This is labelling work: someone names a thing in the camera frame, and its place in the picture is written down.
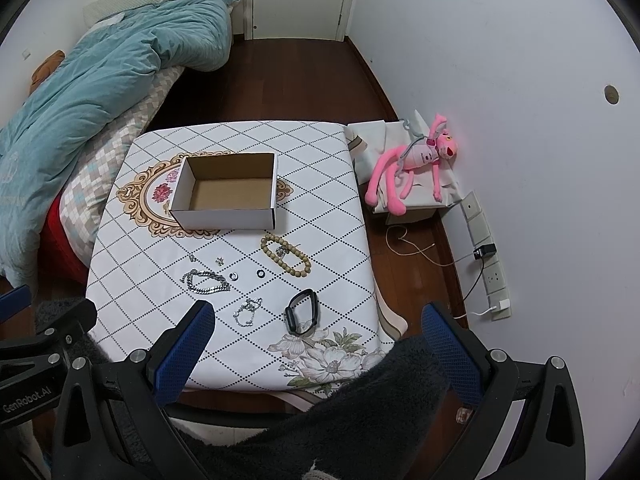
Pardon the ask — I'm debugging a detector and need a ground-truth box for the silver chain bracelet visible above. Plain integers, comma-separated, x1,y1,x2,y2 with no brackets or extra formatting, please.
181,268,231,295

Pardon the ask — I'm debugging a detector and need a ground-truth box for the thin silver chain necklace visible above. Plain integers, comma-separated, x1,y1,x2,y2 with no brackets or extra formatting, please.
232,297,264,328

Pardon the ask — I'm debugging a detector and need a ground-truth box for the black wristband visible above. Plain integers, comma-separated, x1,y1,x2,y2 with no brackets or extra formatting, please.
284,288,320,337

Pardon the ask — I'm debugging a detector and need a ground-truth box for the white cardboard box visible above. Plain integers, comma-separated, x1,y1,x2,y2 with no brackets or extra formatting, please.
169,152,278,231

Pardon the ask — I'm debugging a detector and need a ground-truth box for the wooden bead bracelet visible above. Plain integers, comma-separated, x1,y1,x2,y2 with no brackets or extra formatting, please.
259,233,313,279

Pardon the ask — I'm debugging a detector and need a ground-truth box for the red blanket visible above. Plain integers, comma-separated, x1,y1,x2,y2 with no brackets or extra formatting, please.
38,194,89,285

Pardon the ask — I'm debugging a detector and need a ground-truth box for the checkered bed mattress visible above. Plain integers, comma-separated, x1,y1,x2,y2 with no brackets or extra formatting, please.
58,66,183,264

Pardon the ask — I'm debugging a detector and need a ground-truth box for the black fuzzy cloth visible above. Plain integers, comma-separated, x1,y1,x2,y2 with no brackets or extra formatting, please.
180,336,449,479

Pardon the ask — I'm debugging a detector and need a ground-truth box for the teal blue duvet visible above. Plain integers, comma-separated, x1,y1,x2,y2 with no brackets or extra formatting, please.
1,0,239,286

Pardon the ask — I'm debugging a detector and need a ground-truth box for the black plug adapter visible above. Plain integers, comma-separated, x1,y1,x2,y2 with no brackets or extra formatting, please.
473,243,497,260

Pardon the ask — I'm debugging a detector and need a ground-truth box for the white power strip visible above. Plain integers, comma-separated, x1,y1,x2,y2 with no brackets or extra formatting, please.
461,192,511,321

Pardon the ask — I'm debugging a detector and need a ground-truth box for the brown plush toy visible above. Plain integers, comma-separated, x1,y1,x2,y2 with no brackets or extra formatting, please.
29,50,65,94

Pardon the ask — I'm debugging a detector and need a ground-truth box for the white patterned tablecloth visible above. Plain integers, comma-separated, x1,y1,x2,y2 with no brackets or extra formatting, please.
87,120,408,405

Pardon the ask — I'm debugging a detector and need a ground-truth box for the pink panther plush toy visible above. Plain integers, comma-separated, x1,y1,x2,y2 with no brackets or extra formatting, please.
364,114,458,217

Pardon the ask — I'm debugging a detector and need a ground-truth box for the white side box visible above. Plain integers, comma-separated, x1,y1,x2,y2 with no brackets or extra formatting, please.
344,114,462,218

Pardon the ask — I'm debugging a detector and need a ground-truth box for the thin white cable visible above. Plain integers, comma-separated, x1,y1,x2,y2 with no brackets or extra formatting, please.
384,224,482,267

